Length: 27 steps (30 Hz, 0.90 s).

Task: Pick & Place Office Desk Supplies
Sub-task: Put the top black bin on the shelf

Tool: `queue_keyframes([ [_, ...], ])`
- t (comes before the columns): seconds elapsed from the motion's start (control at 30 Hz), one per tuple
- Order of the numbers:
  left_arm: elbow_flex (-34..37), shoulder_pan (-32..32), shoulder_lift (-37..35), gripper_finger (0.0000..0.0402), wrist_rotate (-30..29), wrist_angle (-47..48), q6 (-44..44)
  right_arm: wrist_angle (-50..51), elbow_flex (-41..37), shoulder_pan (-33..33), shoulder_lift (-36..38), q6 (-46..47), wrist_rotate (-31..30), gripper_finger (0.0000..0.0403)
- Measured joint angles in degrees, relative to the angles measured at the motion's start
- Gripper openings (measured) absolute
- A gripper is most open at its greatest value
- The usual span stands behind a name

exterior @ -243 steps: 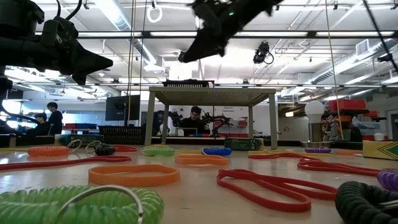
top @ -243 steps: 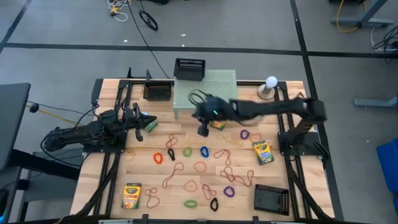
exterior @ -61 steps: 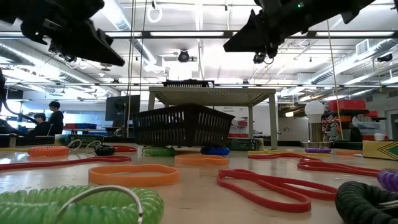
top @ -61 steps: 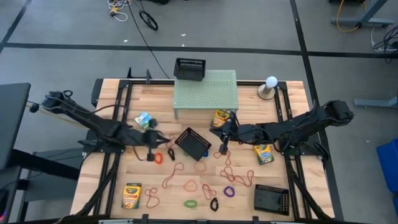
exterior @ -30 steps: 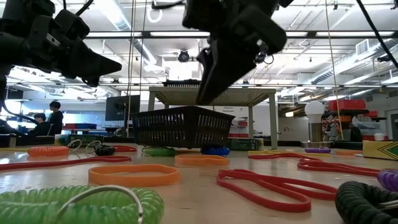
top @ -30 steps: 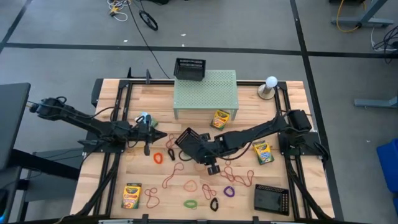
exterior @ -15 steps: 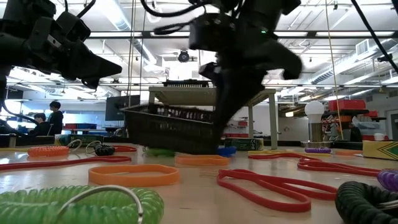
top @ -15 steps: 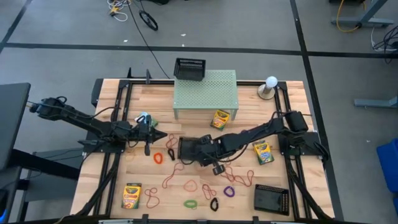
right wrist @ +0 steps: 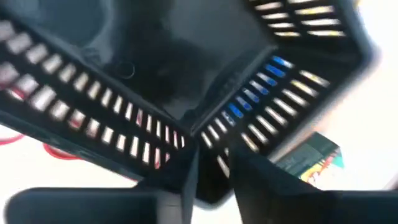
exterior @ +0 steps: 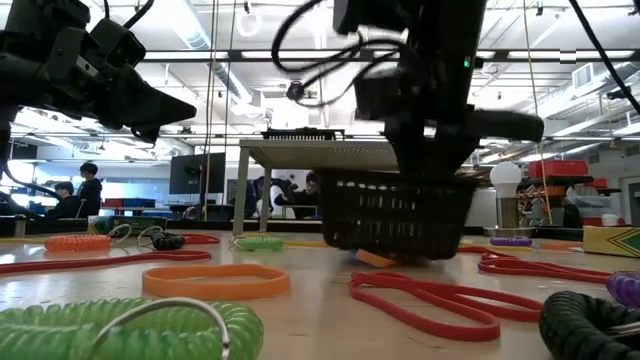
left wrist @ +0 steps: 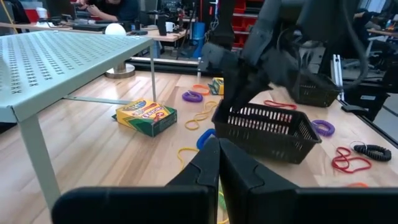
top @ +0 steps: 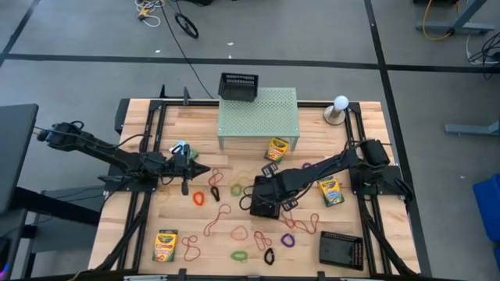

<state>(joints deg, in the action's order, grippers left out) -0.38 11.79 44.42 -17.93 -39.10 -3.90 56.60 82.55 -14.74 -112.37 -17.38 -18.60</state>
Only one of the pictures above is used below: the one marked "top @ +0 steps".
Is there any yellow blue green Crayola box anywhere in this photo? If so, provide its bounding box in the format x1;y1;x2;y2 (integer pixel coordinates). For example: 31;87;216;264
317;176;346;208

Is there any black plastic mesh basket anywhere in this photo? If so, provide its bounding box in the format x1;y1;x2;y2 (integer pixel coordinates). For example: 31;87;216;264
318;230;365;272
217;72;260;103
248;174;283;220

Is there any yellow floor cable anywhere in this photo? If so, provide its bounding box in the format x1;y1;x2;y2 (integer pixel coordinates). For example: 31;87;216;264
422;0;456;42

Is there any black coiled floor cable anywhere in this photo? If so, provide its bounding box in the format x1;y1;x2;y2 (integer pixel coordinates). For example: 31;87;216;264
173;12;200;40

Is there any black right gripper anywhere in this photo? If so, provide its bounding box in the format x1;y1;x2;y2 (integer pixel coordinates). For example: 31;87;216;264
255;162;304;212

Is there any green white Crayola box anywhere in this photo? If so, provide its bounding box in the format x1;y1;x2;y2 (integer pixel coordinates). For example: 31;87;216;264
167;139;200;162

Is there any yellow rubber band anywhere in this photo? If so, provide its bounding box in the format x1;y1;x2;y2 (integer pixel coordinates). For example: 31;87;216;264
228;175;255;189
157;183;175;205

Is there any orange rubber band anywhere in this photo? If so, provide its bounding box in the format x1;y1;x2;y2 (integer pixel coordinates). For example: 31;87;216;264
230;225;250;242

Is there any black cable tangle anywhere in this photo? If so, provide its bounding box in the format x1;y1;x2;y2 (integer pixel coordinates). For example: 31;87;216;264
466;30;500;82

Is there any white yellow cable bundle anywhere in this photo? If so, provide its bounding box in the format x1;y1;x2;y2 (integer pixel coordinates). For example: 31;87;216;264
134;0;166;28

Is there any white bulb lamp metal base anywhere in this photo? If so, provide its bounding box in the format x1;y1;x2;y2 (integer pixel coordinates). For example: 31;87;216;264
323;94;350;126

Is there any grey metal desk base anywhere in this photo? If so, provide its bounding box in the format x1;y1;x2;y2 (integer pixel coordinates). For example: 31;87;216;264
415;0;496;36

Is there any black desk panel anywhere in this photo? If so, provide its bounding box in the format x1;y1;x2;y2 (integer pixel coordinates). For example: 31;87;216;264
0;102;40;215

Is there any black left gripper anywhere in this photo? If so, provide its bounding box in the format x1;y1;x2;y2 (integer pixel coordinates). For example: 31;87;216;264
162;144;211;196

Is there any black desk stand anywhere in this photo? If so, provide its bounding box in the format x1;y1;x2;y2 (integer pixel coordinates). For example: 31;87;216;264
0;186;103;281

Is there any yellow Crayola crayons box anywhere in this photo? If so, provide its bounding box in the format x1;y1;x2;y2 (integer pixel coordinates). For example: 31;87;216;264
263;137;291;165
152;229;180;264

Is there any grey metal desk foot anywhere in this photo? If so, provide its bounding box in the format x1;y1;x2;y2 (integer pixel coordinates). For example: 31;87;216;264
444;119;500;137

